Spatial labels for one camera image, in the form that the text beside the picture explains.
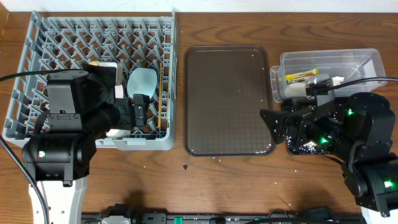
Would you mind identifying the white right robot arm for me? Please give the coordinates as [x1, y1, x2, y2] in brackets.
[260, 75, 397, 223]

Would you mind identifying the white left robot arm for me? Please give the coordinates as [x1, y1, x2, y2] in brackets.
[22, 62, 136, 223]

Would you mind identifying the green snack wrapper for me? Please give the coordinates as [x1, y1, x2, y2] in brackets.
[285, 68, 319, 85]

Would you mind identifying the black waste bin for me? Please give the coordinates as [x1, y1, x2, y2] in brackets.
[282, 98, 345, 155]

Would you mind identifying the clear plastic bin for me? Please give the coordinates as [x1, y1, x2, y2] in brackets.
[270, 49, 386, 103]

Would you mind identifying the dark brown serving tray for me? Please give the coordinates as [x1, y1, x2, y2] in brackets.
[183, 45, 275, 157]

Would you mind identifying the grey plastic dish rack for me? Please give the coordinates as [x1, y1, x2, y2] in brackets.
[2, 12, 178, 151]

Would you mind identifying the rice pile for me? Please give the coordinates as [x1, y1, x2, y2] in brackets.
[288, 141, 322, 155]

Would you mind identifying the yellow round plate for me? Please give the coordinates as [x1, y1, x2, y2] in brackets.
[89, 61, 100, 66]

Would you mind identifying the small white cup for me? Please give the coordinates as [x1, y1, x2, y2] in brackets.
[106, 129, 131, 138]

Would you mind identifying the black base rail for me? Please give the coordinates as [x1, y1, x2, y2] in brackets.
[81, 204, 366, 224]

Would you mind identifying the light blue bowl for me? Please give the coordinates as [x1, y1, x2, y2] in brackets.
[127, 68, 158, 98]

